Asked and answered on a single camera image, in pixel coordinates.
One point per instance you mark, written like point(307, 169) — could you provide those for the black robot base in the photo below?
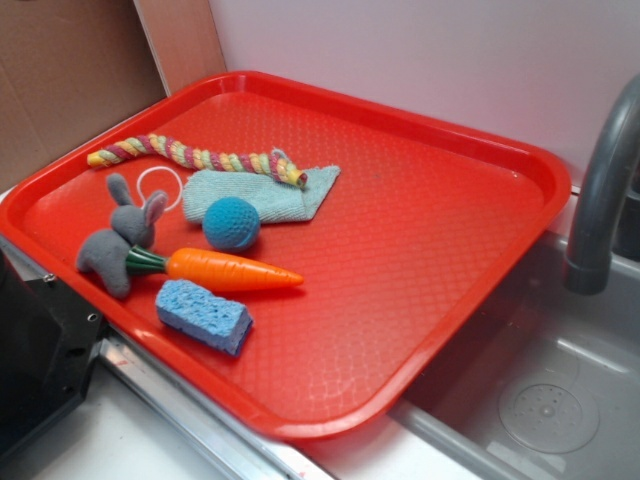
point(49, 342)

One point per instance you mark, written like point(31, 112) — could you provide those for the red plastic tray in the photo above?
point(424, 220)

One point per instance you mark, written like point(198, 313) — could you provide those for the light blue folded cloth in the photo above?
point(275, 202)

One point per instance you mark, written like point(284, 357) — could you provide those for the blue textured ball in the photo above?
point(231, 225)

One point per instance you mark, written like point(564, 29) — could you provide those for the orange plastic carrot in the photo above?
point(215, 271)

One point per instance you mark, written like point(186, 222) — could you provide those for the blue sponge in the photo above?
point(221, 324)

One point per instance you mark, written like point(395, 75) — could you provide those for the white elastic loop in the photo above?
point(172, 203)

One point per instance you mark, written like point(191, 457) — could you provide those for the grey plush bunny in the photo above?
point(105, 251)

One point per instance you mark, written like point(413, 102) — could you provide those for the grey plastic sink basin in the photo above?
point(539, 383)

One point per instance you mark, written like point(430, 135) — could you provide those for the grey sink faucet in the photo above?
point(606, 219)

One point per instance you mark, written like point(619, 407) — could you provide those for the brown cardboard panel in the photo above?
point(72, 69)

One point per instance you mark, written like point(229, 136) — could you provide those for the silver metal counter rail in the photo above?
point(140, 421)

